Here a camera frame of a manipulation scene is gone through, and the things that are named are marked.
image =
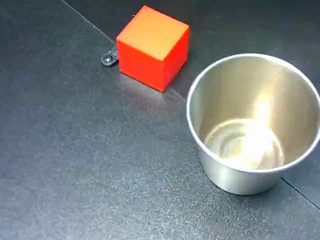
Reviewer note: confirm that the red cube block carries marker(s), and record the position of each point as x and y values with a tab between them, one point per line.
150	45

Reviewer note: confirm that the small silver screw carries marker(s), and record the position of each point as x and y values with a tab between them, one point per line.
108	59

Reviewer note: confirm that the black flat joining plate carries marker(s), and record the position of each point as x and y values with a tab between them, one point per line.
110	58

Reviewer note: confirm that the stainless steel cup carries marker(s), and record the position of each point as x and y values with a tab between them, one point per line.
225	175

